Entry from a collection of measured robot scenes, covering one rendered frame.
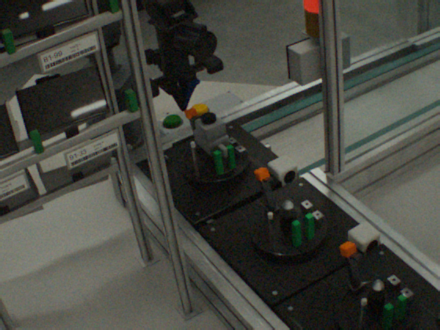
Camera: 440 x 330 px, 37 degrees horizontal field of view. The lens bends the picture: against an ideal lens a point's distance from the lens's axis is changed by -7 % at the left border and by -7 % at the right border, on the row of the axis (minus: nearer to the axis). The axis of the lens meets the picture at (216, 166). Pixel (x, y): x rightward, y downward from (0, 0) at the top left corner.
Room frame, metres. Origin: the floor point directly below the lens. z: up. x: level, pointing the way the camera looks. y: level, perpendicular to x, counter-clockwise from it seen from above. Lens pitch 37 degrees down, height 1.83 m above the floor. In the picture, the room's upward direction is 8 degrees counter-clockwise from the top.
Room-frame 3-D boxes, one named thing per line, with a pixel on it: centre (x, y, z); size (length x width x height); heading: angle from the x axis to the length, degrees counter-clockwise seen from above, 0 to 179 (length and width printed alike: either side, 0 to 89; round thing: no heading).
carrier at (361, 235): (0.90, -0.11, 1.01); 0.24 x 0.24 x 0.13; 26
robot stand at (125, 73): (1.44, 0.23, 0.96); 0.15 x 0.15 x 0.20; 67
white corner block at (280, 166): (1.08, -0.13, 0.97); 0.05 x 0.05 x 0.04; 26
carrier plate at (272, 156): (1.13, 0.00, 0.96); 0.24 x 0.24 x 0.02; 26
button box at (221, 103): (1.36, 0.02, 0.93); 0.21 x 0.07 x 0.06; 116
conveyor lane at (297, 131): (1.24, -0.28, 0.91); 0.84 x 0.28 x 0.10; 116
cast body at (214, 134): (1.12, 0.00, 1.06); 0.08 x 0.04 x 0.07; 26
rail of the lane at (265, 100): (1.38, -0.18, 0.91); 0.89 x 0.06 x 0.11; 116
